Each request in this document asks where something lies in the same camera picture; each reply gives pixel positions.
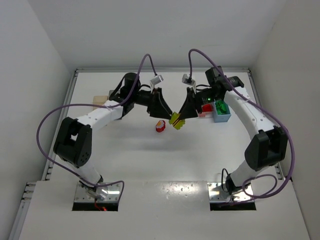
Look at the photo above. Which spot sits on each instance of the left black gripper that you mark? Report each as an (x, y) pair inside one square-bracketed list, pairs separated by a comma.
[(153, 102)]

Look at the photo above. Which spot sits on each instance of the yellow striped lego brick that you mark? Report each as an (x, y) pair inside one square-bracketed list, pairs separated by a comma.
[(176, 122)]

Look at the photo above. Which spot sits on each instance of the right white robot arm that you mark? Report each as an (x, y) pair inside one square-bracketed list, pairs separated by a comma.
[(268, 142)]

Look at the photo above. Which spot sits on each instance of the orange translucent container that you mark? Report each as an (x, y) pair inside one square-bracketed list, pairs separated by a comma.
[(100, 99)]

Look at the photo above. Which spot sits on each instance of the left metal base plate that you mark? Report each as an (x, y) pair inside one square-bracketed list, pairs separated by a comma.
[(107, 194)]

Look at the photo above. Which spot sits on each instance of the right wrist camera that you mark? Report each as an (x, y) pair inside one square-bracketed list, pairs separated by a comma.
[(186, 79)]

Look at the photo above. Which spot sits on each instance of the clear plastic container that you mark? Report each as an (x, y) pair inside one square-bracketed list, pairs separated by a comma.
[(203, 115)]

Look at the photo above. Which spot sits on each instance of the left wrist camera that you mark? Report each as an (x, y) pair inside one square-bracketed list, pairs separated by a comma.
[(155, 80)]

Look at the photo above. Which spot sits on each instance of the red flower lego brick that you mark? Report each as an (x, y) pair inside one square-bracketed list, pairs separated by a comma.
[(160, 126)]

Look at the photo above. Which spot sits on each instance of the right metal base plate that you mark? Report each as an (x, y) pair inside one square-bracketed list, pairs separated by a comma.
[(218, 194)]

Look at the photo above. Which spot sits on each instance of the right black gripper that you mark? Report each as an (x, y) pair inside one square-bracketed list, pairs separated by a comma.
[(196, 102)]

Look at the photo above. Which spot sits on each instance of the metal base plate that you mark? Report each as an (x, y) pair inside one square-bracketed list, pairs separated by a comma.
[(218, 194), (107, 194)]

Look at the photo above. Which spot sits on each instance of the green curved lego brick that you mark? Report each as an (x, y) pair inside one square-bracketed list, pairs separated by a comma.
[(221, 108)]

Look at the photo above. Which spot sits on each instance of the blue plastic container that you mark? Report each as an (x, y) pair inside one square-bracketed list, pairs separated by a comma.
[(221, 118)]

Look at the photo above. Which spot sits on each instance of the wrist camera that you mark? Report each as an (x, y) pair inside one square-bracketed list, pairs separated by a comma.
[(186, 79), (155, 80)]

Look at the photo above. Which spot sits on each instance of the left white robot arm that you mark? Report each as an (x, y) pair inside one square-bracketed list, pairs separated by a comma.
[(75, 136)]

